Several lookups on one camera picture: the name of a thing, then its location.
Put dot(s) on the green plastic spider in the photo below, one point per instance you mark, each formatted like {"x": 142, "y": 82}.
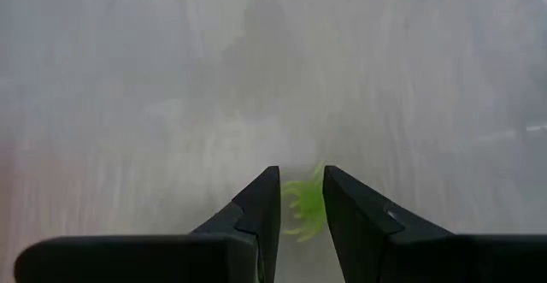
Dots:
{"x": 307, "y": 206}

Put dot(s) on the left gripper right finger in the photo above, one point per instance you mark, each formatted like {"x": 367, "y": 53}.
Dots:
{"x": 363, "y": 249}

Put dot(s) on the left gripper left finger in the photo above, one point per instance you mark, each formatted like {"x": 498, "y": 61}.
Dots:
{"x": 252, "y": 253}

